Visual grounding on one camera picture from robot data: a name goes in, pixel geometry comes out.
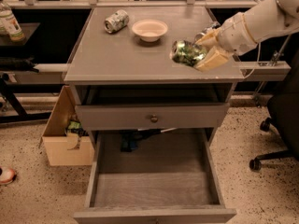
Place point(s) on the black office chair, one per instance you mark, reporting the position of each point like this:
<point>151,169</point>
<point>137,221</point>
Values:
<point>283,108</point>

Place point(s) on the green snack bag in box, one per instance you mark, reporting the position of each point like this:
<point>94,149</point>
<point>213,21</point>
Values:
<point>74,127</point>

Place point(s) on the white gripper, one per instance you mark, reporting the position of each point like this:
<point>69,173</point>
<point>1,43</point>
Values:
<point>235,32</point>

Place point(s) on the open middle drawer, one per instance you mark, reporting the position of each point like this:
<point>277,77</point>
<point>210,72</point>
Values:
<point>169,179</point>

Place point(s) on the silver and blue can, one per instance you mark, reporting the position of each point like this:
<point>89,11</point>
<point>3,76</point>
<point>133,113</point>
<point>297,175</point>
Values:
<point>210,28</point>

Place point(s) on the red and white shoe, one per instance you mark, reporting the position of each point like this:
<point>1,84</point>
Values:
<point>6,175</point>

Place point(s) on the black side table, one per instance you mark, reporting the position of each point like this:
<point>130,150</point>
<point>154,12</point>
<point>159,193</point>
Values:
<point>10,87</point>

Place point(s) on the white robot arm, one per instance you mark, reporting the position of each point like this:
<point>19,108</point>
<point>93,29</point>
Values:
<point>268,20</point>

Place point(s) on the cardboard box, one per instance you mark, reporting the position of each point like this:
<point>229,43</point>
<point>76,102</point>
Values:
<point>64,148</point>

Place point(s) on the crushed green can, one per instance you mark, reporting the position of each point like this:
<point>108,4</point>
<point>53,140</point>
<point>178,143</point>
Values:
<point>187,53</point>

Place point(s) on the round brass drawer knob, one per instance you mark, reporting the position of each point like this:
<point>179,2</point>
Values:
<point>153,119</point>

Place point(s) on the clear plastic bottle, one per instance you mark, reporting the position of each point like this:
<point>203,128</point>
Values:
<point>10,22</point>

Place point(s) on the white and green can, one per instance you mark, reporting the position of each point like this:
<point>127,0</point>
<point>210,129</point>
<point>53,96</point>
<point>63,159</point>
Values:
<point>116,21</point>

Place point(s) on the closed top drawer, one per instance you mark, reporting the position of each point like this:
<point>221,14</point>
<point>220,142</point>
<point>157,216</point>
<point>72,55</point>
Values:
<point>125,117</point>

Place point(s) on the white paper bowl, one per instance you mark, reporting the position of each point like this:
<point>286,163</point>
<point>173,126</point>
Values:
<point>149,30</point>

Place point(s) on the grey drawer cabinet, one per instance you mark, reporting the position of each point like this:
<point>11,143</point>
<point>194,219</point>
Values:
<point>121,69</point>

